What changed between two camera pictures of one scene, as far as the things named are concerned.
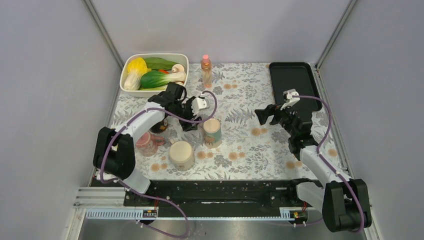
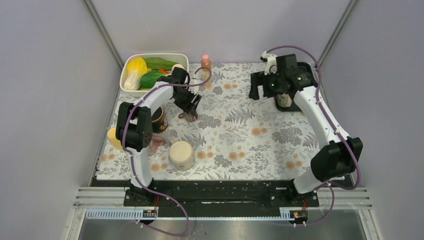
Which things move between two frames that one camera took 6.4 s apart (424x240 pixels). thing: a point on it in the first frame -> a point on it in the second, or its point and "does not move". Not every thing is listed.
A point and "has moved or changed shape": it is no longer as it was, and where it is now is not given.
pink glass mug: x=147 y=143 does not move
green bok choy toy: x=159 y=79 does not move
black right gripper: x=271 y=109 -> x=259 y=78
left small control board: x=149 y=213 does not move
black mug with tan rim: x=160 y=127 does not move
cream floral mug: x=212 y=134 has moved or changed shape
